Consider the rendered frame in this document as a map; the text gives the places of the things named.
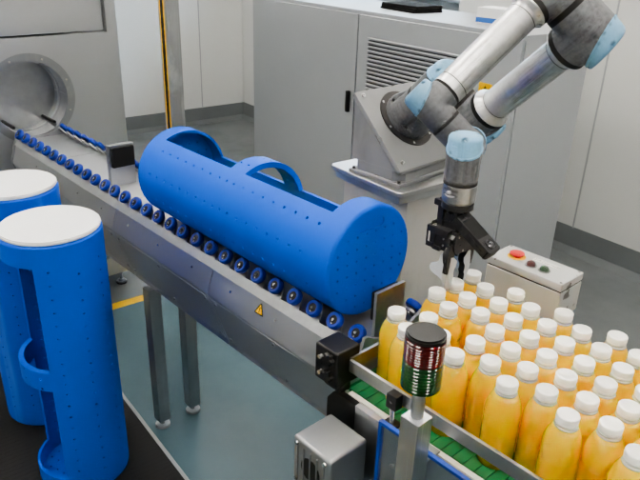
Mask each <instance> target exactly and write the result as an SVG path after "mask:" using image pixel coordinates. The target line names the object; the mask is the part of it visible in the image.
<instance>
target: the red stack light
mask: <svg viewBox="0 0 640 480"><path fill-rule="evenodd" d="M446 346H447V341H446V342H445V343H444V344H442V345H440V346H438V347H434V348H425V347H420V346H417V345H415V344H413V343H412V342H411V341H410V340H409V339H408V338H407V337H406V334H405V339H404V348H403V359H404V361H405V362H406V363H407V364H408V365H410V366H411V367H413V368H415V369H418V370H436V369H438V368H440V367H441V366H442V365H443V364H444V362H445V354H446Z"/></svg>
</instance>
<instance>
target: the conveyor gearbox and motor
mask: <svg viewBox="0 0 640 480"><path fill-rule="evenodd" d="M366 443H367V441H366V439H365V438H364V437H362V436H361V435H360V434H358V433H357V432H356V431H354V430H352V429H351V428H350V427H348V426H347V425H346V424H344V423H343V422H341V421H340V420H339V419H337V418H336V417H335V416H333V415H331V414H330V415H328V416H326V417H324V418H323V419H321V420H319V421H318V422H316V423H314V424H312V425H311V426H309V427H307V428H306V429H304V430H301V431H300V432H298V433H296V434H295V436H294V479H295V480H364V468H365V457H366Z"/></svg>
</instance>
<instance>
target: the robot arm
mask: <svg viewBox="0 0 640 480"><path fill-rule="evenodd" d="M546 23H547V24H548V25H549V26H550V28H551V31H550V32H549V33H548V36H547V42H546V43H545V44H544V45H543V46H542V47H540V48H539V49H538V50H537V51H535V52H534V53H533V54H532V55H531V56H529V57H528V58H527V59H526V60H524V61H523V62H522V63H521V64H520V65H518V66H517V67H516V68H515V69H514V70H512V71H511V72H510V73H509V74H507V75H506V76H505V77H504V78H502V79H501V80H500V81H499V82H498V83H496V84H495V85H494V86H493V87H492V88H490V89H489V90H480V91H478V92H476V91H475V90H474V89H473V88H474V87H475V86H476V85H477V84H478V83H479V82H480V81H481V80H482V79H483V78H484V77H485V76H486V75H487V74H488V73H489V72H490V71H491V70H492V69H493V68H494V67H495V66H496V65H497V64H498V63H499V62H500V61H501V60H502V59H503V58H504V57H506V56H507V55H508V54H509V53H510V52H511V51H512V50H513V49H514V48H515V47H516V46H517V45H518V44H519V43H520V42H521V41H522V40H523V39H524V38H525V37H526V36H527V35H528V34H529V33H530V32H531V31H532V30H533V29H539V28H542V27H543V26H544V25H545V24H546ZM625 32H626V28H625V26H624V25H623V23H622V22H621V21H620V20H619V18H618V17H617V14H614V13H613V12H612V11H611V9H610V8H609V7H608V6H607V5H606V4H605V3H604V2H603V1H602V0H511V5H510V6H509V7H508V8H507V9H506V10H505V11H504V12H503V13H502V14H501V15H500V16H499V17H498V18H497V19H496V20H495V21H494V22H493V23H492V24H491V25H490V26H489V27H488V28H487V29H486V30H485V31H484V32H483V33H482V34H481V35H480V36H479V37H478V38H477V39H476V40H475V41H474V42H472V43H471V44H470V45H469V46H468V47H467V48H466V49H465V50H464V51H463V52H462V53H461V54H460V55H459V56H458V57H457V58H456V59H455V60H449V59H441V60H439V61H437V62H436V63H435V64H434V65H432V66H431V67H429V68H428V69H427V71H426V72H425V73H424V74H423V75H422V76H421V77H420V78H419V79H418V80H417V81H416V82H415V83H414V84H413V85H412V86H411V87H410V88H409V89H407V90H403V91H401V92H399V93H396V94H394V95H393V96H392V98H391V99H390V100H389V101H388V102H387V105H386V111H387V115H388V118H389V120H390V122H391V123H392V125H393V126H394V127H395V128H396V129H397V130H398V131H399V132H400V133H401V134H403V135H404V136H406V137H408V138H410V139H420V138H422V137H423V136H425V135H426V134H427V133H428V132H429V130H430V131H431V132H432V133H433V135H434V136H435V137H436V138H437V139H438V140H439V141H440V142H441V143H442V144H443V145H444V146H445V147H446V162H445V170H444V179H443V188H442V196H441V197H440V198H439V197H436V198H434V204H435V205H438V212H437V219H435V220H432V222H431V223H429V224H428V226H427V236H426V245H427V246H430V247H432V248H433V249H434V250H438V251H440V250H443V251H444V252H443V253H442V254H441V255H440V258H439V261H438V262H431V263H430V270H431V271H432V272H433V273H434V274H435V275H437V276H438V277H439V278H440V279H441V280H442V287H443V289H445V290H446V291H447V290H448V289H449V288H450V287H451V281H452V278H453V271H454V269H457V270H458V271H459V273H458V277H457V278H460V279H462V280H463V281H464V279H465V277H466V275H467V272H468V270H469V267H470V263H471V259H472V256H473V252H474V250H475V251H476V252H477V253H478V254H479V255H480V256H481V257H482V259H484V260H486V259H489V258H490V257H492V256H493V255H494V254H495V253H496V252H498V251H499V250H500V246H499V245H498V244H497V243H496V242H495V241H494V240H493V239H492V237H491V236H490V235H489V234H488V233H487V232H486V231H485V229H484V228H483V227H482V226H481V225H480V224H479V223H478V222H477V220H476V219H475V218H474V217H473V216H472V215H471V214H470V211H472V210H473V207H474V202H475V200H476V193H477V187H478V178H479V171H480V165H481V161H482V158H483V155H484V153H485V151H486V148H487V144H488V143H490V142H491V141H492V140H493V139H495V138H497V137H498V136H499V135H500V134H501V133H502V132H503V131H504V130H505V128H506V123H507V121H508V118H509V114H510V113H511V112H512V111H514V110H515V109H517V108H518V107H519V106H521V105H522V104H523V103H525V102H526V101H527V100H529V99H530V98H531V97H532V96H533V95H534V94H536V93H537V92H538V91H540V90H541V89H543V88H544V87H545V86H547V85H548V84H549V83H551V82H552V81H553V80H555V79H556V78H557V77H559V76H560V75H561V74H563V73H564V72H565V71H567V70H579V69H581V68H582V67H583V66H585V67H586V68H588V69H589V70H591V69H592V68H594V67H595V66H596V65H598V64H599V63H600V62H601V61H602V60H603V59H604V58H605V57H606V56H607V55H608V54H609V53H610V52H611V51H612V49H613V48H614V47H615V46H616V45H617V44H618V43H619V41H620V40H621V39H622V38H623V36H624V34H625ZM435 223H436V224H435ZM433 224H434V225H433ZM429 231H430V240H428V237H429Z"/></svg>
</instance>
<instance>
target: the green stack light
mask: <svg viewBox="0 0 640 480"><path fill-rule="evenodd" d="M443 369H444V364H443V365H442V366H441V367H440V368H438V369H436V370H418V369H415V368H413V367H411V366H410V365H408V364H407V363H406V362H405V361H404V359H403V358H402V368H401V378H400V385H401V387H402V389H403V390H404V391H405V392H407V393H409V394H411V395H413V396H417V397H431V396H433V395H435V394H437V393H438V392H439V391H440V389H441V384H442V376H443Z"/></svg>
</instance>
